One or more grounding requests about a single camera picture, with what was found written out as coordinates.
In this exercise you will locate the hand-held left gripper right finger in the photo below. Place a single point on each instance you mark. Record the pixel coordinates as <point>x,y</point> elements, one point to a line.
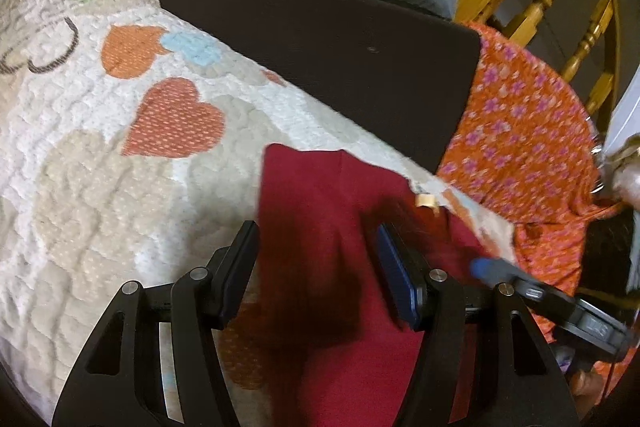
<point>396,277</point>

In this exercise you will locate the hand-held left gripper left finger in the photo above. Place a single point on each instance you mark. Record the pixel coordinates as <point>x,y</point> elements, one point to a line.
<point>239,274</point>

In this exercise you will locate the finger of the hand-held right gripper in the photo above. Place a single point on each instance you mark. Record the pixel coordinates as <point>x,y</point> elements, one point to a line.
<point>484,268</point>

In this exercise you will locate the dark red garment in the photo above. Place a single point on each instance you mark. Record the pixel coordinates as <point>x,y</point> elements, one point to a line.
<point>310,207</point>

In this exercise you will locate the person's right hand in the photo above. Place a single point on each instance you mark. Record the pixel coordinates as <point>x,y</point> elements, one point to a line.
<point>586,377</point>

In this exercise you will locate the small tan tag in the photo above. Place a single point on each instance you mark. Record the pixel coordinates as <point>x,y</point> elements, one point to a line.
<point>428,200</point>

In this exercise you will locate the orange floral cloth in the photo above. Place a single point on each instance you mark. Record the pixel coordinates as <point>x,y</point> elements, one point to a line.
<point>520,132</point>

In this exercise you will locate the heart-patterned quilt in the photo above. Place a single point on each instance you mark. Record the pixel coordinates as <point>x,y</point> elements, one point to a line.
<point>75,157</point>

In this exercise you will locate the dark brown cushion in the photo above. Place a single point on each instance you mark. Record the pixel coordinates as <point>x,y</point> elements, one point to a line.
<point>325,57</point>

